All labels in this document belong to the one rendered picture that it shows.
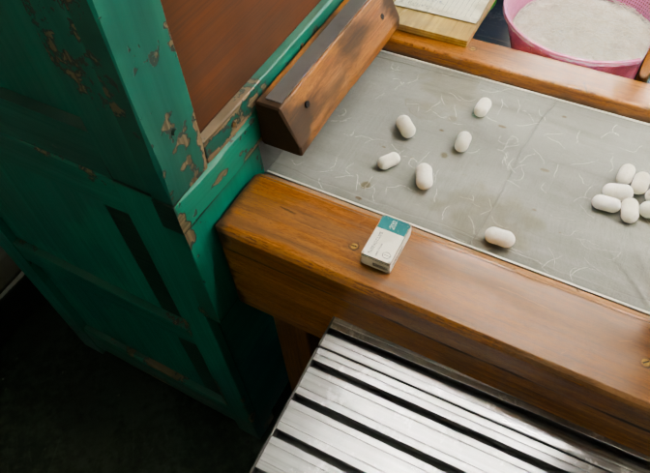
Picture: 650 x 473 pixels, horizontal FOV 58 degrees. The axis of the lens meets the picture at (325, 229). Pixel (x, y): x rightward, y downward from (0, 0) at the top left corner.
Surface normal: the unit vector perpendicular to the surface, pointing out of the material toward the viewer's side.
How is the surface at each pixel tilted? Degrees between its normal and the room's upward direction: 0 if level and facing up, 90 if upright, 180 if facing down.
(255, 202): 0
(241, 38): 90
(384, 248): 0
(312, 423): 0
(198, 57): 90
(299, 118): 66
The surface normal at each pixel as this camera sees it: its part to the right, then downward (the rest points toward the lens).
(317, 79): 0.80, 0.09
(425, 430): -0.05, -0.60
